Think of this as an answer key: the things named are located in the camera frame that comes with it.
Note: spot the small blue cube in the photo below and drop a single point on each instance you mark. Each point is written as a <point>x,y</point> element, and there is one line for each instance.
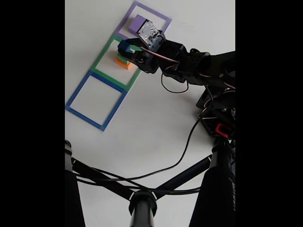
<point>124,46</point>

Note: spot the orange block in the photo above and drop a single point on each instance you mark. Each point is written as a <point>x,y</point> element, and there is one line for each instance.
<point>122,63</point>

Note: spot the green block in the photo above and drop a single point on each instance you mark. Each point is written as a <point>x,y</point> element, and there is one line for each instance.
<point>120,56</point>

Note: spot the purple block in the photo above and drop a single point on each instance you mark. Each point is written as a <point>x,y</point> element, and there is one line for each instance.
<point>135,24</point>

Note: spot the red clamp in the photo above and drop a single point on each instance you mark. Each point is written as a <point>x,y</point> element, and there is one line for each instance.
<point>222,130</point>

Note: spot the black tripod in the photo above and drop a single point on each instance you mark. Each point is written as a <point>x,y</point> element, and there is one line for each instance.
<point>142,208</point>

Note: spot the dark gripper camera box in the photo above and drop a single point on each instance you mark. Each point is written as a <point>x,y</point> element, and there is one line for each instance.
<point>151,35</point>

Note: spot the purple square frame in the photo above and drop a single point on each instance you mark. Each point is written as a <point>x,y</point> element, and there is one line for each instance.
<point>123,23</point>

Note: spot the green square frame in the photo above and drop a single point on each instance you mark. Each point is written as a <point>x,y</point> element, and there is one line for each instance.
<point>103,53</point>

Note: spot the blue square frame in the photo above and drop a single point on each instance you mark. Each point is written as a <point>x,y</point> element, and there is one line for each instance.
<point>85,119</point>

